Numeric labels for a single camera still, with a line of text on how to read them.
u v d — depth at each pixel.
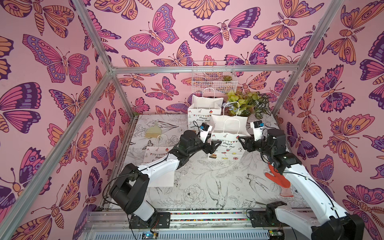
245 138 0.70
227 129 0.93
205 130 0.69
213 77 0.95
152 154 0.97
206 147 0.71
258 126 0.66
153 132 1.09
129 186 0.47
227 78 0.92
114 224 0.73
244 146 0.71
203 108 0.90
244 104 0.94
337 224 0.37
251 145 0.68
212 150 0.72
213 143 0.71
